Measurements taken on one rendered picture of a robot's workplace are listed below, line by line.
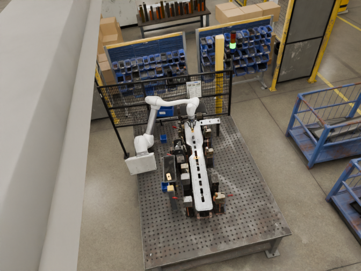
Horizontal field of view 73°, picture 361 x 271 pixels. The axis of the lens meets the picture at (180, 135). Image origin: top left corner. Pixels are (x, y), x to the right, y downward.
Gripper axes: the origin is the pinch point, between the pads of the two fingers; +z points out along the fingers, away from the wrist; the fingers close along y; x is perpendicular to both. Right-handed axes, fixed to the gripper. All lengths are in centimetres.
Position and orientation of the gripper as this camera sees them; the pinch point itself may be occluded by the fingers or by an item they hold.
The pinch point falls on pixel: (192, 128)
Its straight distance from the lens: 337.3
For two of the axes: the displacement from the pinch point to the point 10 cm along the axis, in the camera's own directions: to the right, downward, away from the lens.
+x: 0.7, 7.2, -6.9
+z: 1.0, 6.8, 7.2
